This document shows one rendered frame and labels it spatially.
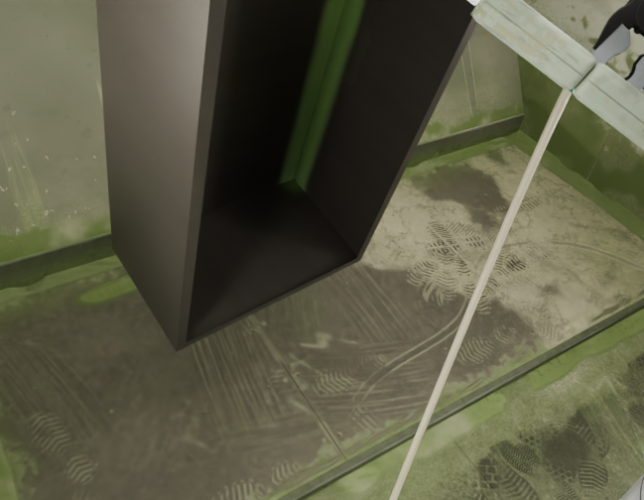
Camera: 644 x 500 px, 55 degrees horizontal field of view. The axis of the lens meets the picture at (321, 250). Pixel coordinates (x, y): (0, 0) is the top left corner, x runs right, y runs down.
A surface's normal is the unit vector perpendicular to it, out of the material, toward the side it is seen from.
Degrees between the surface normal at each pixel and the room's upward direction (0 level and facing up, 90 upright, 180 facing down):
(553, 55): 72
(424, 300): 0
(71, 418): 0
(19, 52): 57
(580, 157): 90
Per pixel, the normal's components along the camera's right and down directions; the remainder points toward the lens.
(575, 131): -0.84, 0.30
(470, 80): 0.51, 0.14
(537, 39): -0.25, 0.38
